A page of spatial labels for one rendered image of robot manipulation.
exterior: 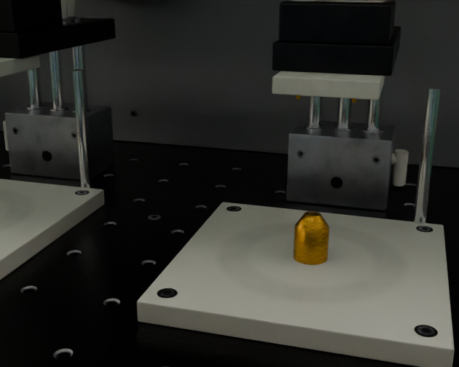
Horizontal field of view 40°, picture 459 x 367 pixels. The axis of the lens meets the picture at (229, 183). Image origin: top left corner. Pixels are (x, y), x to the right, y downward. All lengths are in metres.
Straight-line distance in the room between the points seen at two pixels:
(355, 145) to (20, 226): 0.24
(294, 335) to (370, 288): 0.06
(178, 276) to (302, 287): 0.07
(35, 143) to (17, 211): 0.12
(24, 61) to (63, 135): 0.09
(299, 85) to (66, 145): 0.24
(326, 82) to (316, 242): 0.09
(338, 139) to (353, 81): 0.12
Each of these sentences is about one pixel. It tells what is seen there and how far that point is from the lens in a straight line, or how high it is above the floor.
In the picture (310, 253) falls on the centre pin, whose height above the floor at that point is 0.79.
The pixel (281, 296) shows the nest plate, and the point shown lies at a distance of 0.33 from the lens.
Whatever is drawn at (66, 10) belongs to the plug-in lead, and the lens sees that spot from 0.53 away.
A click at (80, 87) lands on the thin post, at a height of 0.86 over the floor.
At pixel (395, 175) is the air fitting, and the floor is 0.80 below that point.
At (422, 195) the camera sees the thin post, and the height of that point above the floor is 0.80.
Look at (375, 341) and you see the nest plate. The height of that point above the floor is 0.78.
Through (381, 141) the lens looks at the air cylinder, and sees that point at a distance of 0.47.
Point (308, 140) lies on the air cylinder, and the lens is 0.47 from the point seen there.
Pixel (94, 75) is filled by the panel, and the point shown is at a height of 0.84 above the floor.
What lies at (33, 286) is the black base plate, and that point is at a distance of 0.37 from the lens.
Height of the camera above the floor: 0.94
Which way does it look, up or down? 18 degrees down
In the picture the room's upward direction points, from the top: straight up
